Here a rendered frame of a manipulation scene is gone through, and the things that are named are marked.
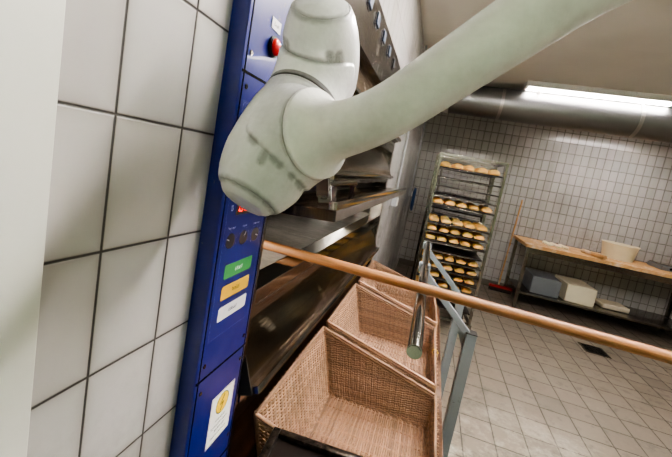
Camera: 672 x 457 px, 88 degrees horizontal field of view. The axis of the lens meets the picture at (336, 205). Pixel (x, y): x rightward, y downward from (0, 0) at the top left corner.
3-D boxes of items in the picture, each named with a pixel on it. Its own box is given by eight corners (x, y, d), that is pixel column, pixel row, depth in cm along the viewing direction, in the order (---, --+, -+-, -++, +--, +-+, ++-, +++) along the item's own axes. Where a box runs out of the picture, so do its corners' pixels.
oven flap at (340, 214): (335, 222, 73) (250, 208, 78) (405, 193, 245) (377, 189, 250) (336, 210, 73) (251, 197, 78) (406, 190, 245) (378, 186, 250)
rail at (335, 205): (336, 210, 73) (327, 209, 73) (406, 190, 245) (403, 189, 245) (337, 201, 73) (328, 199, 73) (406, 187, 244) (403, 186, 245)
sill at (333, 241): (230, 299, 81) (233, 282, 80) (370, 218, 253) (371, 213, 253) (253, 306, 79) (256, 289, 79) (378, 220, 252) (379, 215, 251)
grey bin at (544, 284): (529, 291, 484) (533, 275, 481) (520, 281, 532) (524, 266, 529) (557, 299, 474) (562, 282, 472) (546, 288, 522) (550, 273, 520)
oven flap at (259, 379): (242, 394, 82) (229, 310, 82) (373, 250, 254) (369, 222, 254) (259, 395, 81) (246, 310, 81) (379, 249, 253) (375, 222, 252)
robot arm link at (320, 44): (305, 67, 59) (270, 123, 53) (296, -32, 45) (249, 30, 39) (366, 83, 57) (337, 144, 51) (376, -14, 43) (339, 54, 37)
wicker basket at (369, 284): (348, 325, 204) (357, 280, 201) (364, 294, 258) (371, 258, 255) (433, 350, 193) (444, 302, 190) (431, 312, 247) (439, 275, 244)
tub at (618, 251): (605, 258, 466) (610, 242, 463) (591, 251, 507) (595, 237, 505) (643, 266, 455) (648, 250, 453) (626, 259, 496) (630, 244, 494)
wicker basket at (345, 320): (312, 382, 146) (324, 320, 143) (345, 327, 200) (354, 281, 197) (430, 424, 134) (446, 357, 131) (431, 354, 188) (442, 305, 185)
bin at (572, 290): (563, 300, 472) (568, 283, 470) (550, 289, 521) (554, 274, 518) (593, 307, 464) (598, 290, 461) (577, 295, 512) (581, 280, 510)
